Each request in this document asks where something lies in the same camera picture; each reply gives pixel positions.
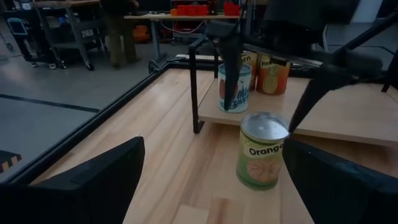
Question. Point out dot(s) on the person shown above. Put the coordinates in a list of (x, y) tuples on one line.
[(119, 34)]

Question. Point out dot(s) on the black aluminium table frame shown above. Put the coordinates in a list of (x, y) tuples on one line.
[(93, 124)]

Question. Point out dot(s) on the green oranges can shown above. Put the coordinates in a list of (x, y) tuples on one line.
[(258, 168)]

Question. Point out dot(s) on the orange container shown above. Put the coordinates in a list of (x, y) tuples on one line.
[(140, 33)]

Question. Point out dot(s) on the yellow corn can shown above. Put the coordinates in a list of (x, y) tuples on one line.
[(252, 67)]

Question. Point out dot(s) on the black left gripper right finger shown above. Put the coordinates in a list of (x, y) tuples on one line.
[(342, 193)]

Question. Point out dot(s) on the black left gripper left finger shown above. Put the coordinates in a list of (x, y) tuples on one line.
[(77, 193)]

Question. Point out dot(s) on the white blue tomato can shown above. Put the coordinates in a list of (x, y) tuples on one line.
[(244, 93)]

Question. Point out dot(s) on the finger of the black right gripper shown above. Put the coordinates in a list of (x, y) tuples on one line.
[(230, 56), (329, 81)]

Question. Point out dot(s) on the black hazard stripe floor mat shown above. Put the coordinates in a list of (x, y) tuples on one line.
[(9, 161)]

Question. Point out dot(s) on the grey metal cart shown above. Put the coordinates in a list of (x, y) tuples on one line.
[(71, 28)]

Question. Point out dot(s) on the white top table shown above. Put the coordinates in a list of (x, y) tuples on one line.
[(174, 17)]

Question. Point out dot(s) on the red storage bin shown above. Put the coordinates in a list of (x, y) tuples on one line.
[(192, 10), (231, 8)]

